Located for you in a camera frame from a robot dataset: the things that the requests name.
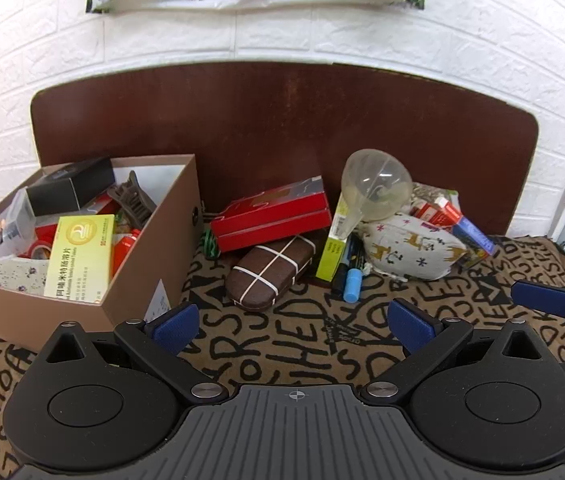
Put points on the orange-red bottle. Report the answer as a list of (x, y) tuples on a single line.
[(125, 250)]

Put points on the black marker pen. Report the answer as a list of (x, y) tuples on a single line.
[(342, 267)]

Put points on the light blue tube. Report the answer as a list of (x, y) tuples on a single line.
[(352, 285)]

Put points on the clear plastic funnel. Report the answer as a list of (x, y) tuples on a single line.
[(377, 180)]

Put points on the red and white small box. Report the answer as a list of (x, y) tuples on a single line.
[(437, 212)]

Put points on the brown cardboard box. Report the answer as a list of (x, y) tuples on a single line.
[(37, 312)]

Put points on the tan letter print blanket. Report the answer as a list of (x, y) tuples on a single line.
[(287, 327)]

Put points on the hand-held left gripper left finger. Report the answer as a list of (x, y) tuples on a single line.
[(175, 322)]

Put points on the white reindeer print pouch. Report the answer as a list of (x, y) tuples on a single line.
[(412, 250)]

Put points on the clear plastic container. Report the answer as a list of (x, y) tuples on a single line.
[(18, 217)]

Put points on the grey leaf print cloth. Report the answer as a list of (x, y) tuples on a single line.
[(430, 192)]

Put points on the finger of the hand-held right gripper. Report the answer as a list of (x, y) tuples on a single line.
[(545, 297)]

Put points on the dark wooden headboard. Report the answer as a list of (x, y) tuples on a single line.
[(262, 120)]

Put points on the brown hair claw clip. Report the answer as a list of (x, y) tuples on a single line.
[(131, 201)]

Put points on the white spotted fabric item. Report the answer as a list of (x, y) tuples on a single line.
[(15, 275)]

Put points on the yellow-green slim box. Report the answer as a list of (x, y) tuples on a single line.
[(330, 257)]

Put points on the brown white-lined glasses case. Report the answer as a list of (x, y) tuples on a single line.
[(262, 272)]

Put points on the yellow medicine box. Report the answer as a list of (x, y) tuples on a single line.
[(80, 260)]

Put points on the blue small box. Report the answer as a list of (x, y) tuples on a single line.
[(472, 236)]

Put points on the red tape roll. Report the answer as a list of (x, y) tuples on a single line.
[(44, 242)]

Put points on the small black box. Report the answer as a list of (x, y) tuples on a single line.
[(70, 187)]

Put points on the red puzzle pattern box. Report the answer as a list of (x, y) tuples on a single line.
[(272, 215)]

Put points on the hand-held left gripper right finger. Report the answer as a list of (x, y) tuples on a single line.
[(410, 325)]

